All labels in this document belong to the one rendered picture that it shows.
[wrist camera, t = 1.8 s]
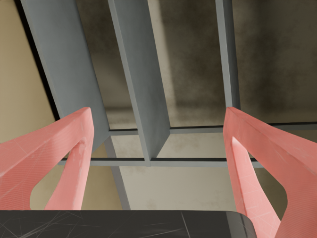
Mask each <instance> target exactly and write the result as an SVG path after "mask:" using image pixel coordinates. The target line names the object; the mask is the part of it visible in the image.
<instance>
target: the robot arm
mask: <svg viewBox="0 0 317 238"><path fill-rule="evenodd" d="M223 136H224V143H225V152H226V159H227V165H228V170H229V175H230V180H231V184H232V189H233V194H234V200H235V205H236V210H237V212H233V211H204V210H81V206H82V201H83V195H84V190H85V185H86V181H87V176H88V171H89V166H90V160H91V153H92V143H93V137H94V127H93V121H92V113H91V109H90V107H83V108H81V109H79V110H77V111H75V112H73V113H71V114H69V115H67V116H65V117H64V118H62V119H60V120H58V121H56V122H54V123H52V124H50V125H48V126H45V127H43V128H41V129H38V130H36V131H33V132H30V133H28V134H25V135H22V136H19V137H17V138H14V139H11V140H9V141H6V142H4V143H1V144H0V238H317V143H315V142H312V141H309V140H307V139H304V138H302V137H299V136H296V135H293V134H291V133H288V132H285V131H283V130H280V129H277V128H275V127H273V126H271V125H268V124H266V123H264V122H262V121H260V120H258V119H256V118H254V117H252V116H250V115H248V114H247V113H245V112H243V111H241V110H239V109H237V108H235V107H227V108H226V113H225V121H224V127H223ZM69 151H70V153H69V155H68V158H67V161H66V164H65V166H64V169H63V172H62V174H61V177H60V180H59V182H58V184H57V186H56V188H55V190H54V192H53V194H52V196H51V197H50V199H49V201H48V202H47V204H46V206H45V208H44V210H31V208H30V195H31V192H32V189H33V188H34V186H35V185H36V184H37V183H38V182H39V181H40V180H41V179H42V178H43V177H44V176H45V175H46V174H47V173H48V172H49V171H50V170H51V169H52V168H53V167H54V166H55V165H56V164H57V163H58V162H59V161H60V160H61V159H62V158H63V157H64V156H65V155H66V154H67V153H68V152H69ZM247 151H248V152H249V153H250V154H251V155H252V156H253V157H254V158H255V159H256V160H257V161H258V162H259V163H260V164H261V165H262V166H263V167H264V168H265V169H266V170H267V171H268V172H269V173H270V174H271V175H272V176H273V177H274V178H275V179H276V180H277V181H278V182H279V183H280V184H281V185H282V186H283V187H284V188H285V191H286V193H287V199H288V205H287V208H286V211H285V213H284V216H283V218H282V220H281V222H280V220H279V218H278V216H277V215H276V213H275V211H274V209H273V207H272V205H271V204H270V202H269V200H268V199H267V197H266V195H265V193H264V192H263V190H262V188H261V186H260V184H259V181H258V179H257V176H256V174H255V171H254V168H253V166H252V163H251V161H250V158H249V155H248V152H247Z"/></svg>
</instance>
